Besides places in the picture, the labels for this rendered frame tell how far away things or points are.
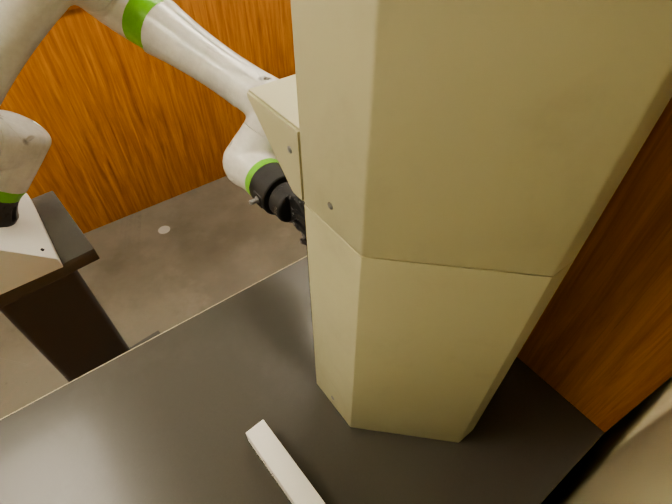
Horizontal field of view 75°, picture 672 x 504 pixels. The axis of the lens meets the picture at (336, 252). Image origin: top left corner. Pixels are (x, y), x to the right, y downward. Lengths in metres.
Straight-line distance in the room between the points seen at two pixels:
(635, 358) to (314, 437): 0.55
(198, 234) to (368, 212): 2.23
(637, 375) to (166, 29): 1.05
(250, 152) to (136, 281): 1.66
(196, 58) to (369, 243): 0.65
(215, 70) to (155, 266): 1.69
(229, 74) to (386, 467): 0.80
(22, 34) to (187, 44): 0.28
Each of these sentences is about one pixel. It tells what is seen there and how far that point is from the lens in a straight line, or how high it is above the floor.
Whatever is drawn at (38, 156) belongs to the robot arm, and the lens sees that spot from 1.24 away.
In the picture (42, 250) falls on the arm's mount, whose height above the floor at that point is 0.99.
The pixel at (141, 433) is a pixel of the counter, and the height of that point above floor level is 0.94.
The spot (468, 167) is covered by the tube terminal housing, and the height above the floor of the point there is 1.54.
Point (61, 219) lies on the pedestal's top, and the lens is 1.42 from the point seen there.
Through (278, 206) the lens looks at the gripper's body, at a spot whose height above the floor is 1.22.
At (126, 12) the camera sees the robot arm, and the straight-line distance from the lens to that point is 1.07.
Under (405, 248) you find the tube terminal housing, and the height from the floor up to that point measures 1.43.
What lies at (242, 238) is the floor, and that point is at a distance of 2.53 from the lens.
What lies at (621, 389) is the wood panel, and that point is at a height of 1.07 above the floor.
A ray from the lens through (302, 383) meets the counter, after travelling 0.91.
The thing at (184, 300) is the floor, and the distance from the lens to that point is 2.32.
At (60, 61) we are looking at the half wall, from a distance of 2.45.
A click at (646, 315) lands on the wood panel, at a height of 1.23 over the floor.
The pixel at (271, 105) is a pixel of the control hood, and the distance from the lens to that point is 0.52.
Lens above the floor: 1.76
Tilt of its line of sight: 47 degrees down
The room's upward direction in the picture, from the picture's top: straight up
